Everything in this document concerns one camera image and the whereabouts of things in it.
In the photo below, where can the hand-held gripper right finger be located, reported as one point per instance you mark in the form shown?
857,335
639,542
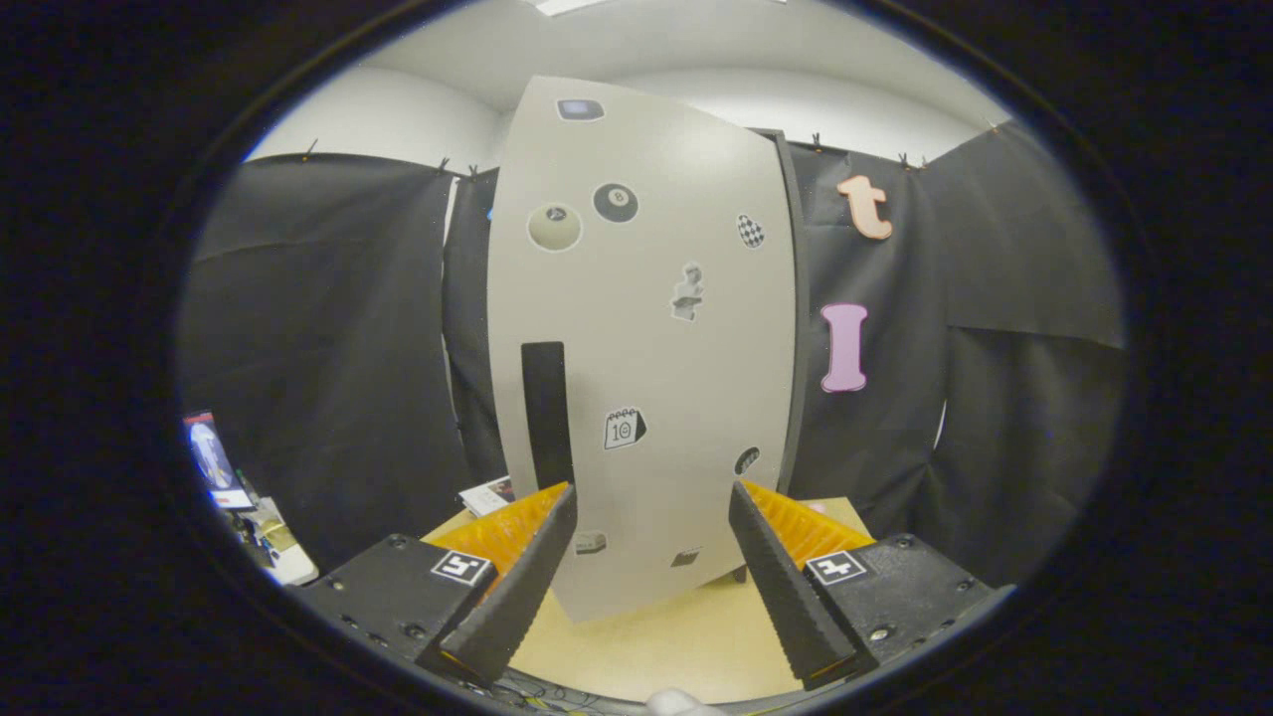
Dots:
786,597

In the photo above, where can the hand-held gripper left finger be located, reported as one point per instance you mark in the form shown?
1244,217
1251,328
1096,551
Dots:
527,597

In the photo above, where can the beige shoe cabinet door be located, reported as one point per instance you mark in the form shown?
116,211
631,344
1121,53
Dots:
646,368

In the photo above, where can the grey shoe cabinet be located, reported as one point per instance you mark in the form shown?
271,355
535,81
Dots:
802,318

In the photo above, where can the black backdrop cloth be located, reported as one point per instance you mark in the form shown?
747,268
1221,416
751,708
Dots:
328,348

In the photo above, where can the tablet screen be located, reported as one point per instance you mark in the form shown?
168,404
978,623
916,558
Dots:
207,457

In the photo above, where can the ceiling light panel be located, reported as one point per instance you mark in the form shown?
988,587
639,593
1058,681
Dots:
572,5

